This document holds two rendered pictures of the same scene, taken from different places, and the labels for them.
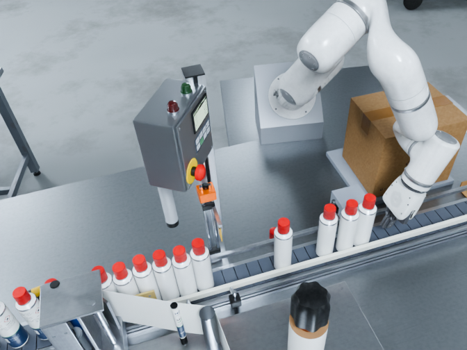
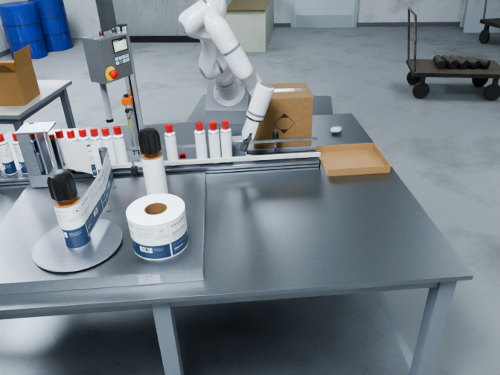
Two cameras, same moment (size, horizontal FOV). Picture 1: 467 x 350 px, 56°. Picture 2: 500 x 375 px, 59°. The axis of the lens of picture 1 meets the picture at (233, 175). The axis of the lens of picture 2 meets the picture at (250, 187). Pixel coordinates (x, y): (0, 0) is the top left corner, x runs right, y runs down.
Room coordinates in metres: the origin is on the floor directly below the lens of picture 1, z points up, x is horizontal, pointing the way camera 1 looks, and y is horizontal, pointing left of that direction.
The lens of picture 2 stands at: (-1.04, -0.82, 1.86)
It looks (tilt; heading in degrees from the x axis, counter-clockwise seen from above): 31 degrees down; 10
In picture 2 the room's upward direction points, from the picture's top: 2 degrees counter-clockwise
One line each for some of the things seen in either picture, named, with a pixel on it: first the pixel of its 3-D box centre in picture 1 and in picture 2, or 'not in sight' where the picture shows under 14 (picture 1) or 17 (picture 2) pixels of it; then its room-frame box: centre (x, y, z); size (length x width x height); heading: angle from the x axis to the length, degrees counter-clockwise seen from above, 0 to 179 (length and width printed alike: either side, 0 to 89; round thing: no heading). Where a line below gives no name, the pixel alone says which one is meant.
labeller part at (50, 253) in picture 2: not in sight; (78, 243); (0.12, 0.03, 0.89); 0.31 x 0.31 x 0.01
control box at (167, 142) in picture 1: (177, 135); (109, 56); (0.80, 0.12, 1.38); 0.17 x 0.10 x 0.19; 158
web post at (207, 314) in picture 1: (210, 332); (106, 168); (0.52, 0.09, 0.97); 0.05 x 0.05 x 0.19
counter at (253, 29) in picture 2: not in sight; (251, 20); (7.47, 0.57, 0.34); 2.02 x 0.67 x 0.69; 2
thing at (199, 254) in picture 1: (201, 265); (120, 146); (0.72, 0.11, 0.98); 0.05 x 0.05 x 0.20
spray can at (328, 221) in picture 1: (326, 230); (200, 142); (0.80, -0.26, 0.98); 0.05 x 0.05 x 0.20
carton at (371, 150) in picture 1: (399, 139); (280, 114); (1.18, -0.60, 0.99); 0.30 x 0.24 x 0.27; 102
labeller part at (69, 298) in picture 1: (71, 297); (36, 127); (0.55, 0.39, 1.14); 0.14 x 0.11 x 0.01; 103
